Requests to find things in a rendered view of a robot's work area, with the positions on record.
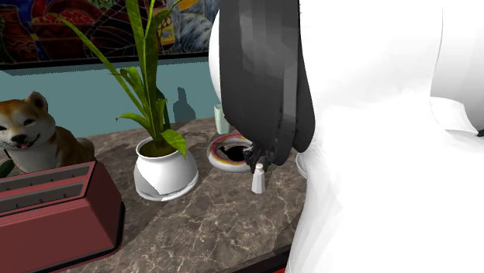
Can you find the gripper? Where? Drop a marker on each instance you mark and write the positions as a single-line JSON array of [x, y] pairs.
[[254, 155]]

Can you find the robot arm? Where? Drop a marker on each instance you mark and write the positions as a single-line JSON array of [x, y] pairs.
[[370, 151]]

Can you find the white salt shaker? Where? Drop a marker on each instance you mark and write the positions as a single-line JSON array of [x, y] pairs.
[[258, 181]]

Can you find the white bowl with pink rim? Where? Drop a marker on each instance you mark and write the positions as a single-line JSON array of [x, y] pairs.
[[216, 157]]

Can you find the pale green cup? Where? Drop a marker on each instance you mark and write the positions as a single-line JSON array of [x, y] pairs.
[[219, 121]]

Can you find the green plant in white pot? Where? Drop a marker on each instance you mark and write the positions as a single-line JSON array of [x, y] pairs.
[[164, 174]]

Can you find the red toaster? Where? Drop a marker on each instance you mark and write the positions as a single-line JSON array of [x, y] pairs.
[[56, 219]]

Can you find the brown and white dog figure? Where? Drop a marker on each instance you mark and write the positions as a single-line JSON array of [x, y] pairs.
[[30, 132]]

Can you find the colourful wall picture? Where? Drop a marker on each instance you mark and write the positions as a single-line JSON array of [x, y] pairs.
[[75, 30]]

